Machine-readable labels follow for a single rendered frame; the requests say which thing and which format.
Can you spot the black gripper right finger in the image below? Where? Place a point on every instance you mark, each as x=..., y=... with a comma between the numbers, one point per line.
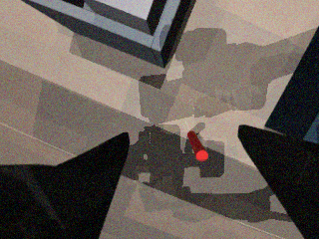
x=290, y=167

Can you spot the white square plate with hole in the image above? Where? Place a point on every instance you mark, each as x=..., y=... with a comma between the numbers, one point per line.
x=141, y=15

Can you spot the red peg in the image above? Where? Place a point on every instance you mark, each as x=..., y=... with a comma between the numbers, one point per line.
x=197, y=147

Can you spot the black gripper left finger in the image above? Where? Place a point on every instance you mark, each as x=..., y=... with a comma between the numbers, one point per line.
x=77, y=193

